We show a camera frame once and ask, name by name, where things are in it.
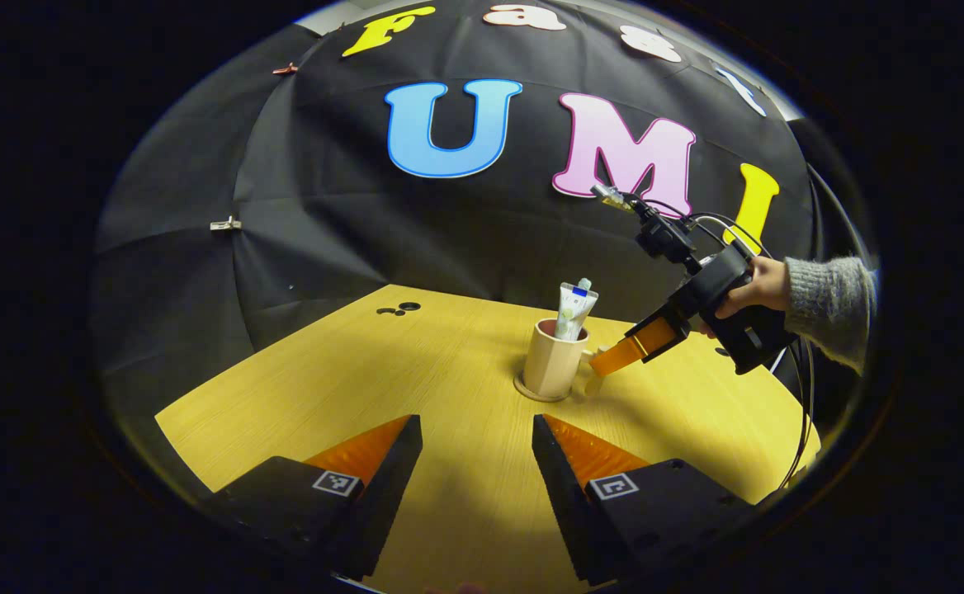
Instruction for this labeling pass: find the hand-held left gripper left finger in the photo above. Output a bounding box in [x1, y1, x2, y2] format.
[201, 413, 423, 582]

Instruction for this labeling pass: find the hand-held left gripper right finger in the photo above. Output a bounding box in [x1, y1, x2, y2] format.
[531, 412, 762, 587]

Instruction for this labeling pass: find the white toothpaste tube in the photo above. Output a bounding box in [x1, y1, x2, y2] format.
[554, 282, 599, 342]

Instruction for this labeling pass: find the round brown coaster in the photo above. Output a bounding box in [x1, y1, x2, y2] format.
[513, 373, 586, 404]

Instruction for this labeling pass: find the beige cup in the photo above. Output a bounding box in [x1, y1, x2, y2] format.
[522, 318, 607, 401]

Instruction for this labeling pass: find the wooden desktop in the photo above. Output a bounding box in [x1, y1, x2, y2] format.
[154, 285, 823, 594]

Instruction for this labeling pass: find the black backdrop cloth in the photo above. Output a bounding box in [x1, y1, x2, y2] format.
[90, 0, 879, 430]

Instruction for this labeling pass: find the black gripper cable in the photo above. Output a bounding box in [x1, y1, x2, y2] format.
[775, 338, 817, 492]

